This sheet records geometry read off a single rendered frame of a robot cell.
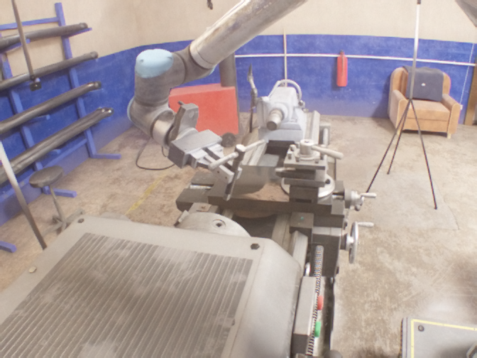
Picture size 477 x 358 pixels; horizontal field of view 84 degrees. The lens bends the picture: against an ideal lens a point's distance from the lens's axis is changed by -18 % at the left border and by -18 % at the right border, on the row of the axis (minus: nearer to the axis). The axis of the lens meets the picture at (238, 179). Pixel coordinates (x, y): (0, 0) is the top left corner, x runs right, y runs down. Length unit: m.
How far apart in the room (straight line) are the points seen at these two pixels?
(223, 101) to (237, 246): 3.60
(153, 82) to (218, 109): 3.35
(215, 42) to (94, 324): 0.63
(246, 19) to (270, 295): 0.54
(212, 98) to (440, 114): 3.19
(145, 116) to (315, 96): 4.68
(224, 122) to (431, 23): 3.51
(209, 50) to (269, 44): 4.51
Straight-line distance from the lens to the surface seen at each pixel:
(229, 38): 0.75
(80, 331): 0.49
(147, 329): 0.45
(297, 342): 0.52
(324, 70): 5.27
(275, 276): 0.51
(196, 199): 1.54
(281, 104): 1.96
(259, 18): 0.70
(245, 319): 0.44
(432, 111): 4.84
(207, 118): 4.14
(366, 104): 5.43
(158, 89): 0.78
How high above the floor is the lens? 1.69
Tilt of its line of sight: 29 degrees down
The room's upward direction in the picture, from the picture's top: 5 degrees counter-clockwise
